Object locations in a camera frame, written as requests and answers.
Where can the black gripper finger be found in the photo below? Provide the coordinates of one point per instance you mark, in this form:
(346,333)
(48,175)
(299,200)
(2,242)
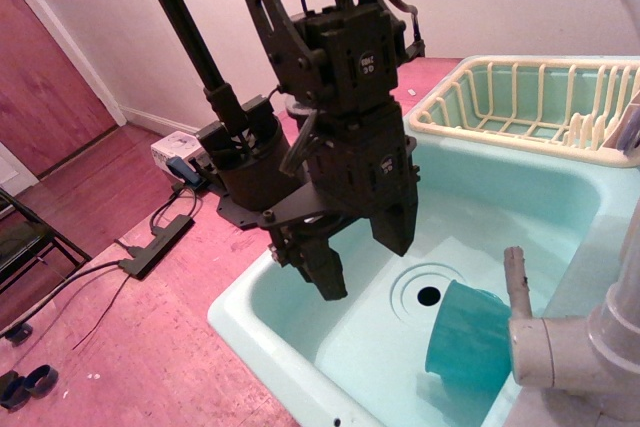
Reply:
(394,226)
(321,265)

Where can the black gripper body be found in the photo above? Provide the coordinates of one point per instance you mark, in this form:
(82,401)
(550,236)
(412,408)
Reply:
(357,164)

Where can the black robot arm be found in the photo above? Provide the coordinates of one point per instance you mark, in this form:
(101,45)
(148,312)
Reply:
(338,56)

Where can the teal plastic cup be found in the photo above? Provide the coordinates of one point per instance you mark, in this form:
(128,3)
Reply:
(469,342)

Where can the mint green toy sink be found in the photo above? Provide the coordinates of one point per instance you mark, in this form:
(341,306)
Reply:
(360,361)

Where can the black USB hub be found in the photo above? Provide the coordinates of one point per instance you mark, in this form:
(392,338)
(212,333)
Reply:
(144,259)

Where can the blue adapter plug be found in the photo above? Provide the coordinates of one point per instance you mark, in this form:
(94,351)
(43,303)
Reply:
(180,169)

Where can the white box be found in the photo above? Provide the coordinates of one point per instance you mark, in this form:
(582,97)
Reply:
(177,144)

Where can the cream dish drying rack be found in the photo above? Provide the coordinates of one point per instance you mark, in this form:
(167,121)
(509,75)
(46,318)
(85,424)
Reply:
(579,108)

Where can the white PVC pipe faucet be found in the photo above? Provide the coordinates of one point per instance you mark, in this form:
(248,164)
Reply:
(577,370)

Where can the wooden door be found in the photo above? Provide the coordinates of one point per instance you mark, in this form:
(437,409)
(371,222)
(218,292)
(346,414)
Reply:
(48,112)

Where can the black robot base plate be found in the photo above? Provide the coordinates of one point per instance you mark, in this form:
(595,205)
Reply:
(242,204)

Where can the black metal chair frame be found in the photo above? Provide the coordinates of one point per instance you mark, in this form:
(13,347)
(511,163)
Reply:
(26,243)

